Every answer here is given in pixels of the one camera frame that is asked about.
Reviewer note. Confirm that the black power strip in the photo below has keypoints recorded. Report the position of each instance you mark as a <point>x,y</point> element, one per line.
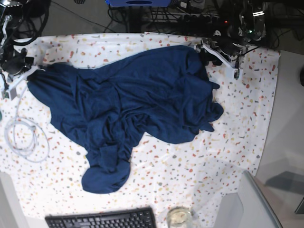
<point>202,18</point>

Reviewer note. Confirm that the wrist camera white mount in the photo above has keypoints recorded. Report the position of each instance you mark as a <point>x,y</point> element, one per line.
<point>9,90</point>
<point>232,63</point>

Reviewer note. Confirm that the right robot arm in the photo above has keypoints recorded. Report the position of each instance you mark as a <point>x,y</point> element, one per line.
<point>21,23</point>

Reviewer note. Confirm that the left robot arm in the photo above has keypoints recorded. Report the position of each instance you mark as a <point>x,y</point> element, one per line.
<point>229,33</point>

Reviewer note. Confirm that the navy blue t-shirt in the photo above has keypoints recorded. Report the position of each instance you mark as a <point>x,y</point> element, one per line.
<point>164,92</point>

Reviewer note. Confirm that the clear glass jar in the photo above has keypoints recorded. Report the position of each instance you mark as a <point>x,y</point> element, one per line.
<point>179,217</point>

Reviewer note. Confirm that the black computer keyboard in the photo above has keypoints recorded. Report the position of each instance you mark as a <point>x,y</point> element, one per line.
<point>132,218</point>

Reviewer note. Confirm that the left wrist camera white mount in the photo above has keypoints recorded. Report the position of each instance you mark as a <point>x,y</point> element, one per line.
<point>232,63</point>

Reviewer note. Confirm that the terrazzo patterned tablecloth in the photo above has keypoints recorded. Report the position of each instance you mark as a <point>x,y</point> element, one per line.
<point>46,168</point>

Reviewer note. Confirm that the grey laptop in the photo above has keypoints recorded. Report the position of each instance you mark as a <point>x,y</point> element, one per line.
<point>257,212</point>

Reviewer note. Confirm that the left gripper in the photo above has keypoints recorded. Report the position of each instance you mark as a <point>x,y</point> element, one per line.
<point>227,45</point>

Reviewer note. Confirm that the blue box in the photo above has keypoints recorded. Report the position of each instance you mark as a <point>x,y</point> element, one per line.
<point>139,3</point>

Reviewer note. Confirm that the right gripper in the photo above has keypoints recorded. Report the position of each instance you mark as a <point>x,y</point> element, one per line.
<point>17,62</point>

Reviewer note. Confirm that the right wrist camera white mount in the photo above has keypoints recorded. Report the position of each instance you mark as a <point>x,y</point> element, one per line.
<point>9,90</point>

